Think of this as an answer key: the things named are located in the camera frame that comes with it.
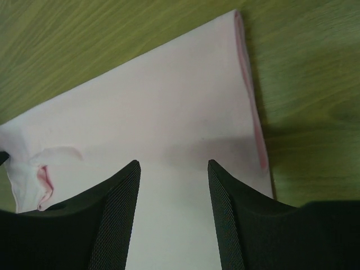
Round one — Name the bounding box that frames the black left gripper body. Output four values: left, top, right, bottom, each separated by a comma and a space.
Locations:
0, 151, 10, 166

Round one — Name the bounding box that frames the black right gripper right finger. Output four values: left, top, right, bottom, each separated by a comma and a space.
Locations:
208, 160, 359, 269

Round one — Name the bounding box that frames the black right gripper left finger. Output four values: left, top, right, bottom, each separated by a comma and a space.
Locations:
1, 160, 141, 269

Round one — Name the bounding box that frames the pink t shirt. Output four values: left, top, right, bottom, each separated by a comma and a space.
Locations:
1, 10, 273, 269

